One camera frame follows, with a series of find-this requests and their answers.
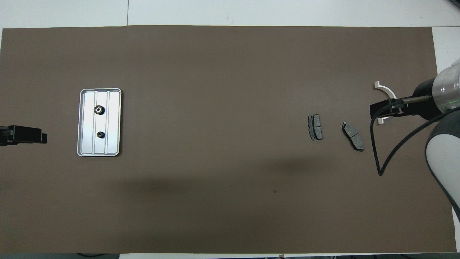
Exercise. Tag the silver metal tray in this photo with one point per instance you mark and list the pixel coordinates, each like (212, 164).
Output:
(107, 122)

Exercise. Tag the curved dark brake pad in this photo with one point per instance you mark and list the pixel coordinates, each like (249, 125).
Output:
(353, 136)

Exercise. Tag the small black bearing gear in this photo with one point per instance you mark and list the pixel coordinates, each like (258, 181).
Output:
(101, 135)

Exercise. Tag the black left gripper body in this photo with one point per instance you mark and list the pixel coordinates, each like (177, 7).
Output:
(6, 136)

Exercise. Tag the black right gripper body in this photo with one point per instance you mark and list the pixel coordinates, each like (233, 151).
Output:
(424, 104)

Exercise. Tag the white curved plastic bracket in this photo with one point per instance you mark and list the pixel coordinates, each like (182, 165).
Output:
(386, 90)

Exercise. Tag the brown table mat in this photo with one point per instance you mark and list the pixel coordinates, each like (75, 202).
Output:
(230, 64)

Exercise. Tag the small black round bushing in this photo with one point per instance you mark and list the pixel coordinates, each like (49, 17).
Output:
(99, 109)

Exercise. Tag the rectangular dark brake pad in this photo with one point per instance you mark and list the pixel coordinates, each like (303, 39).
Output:
(315, 127)

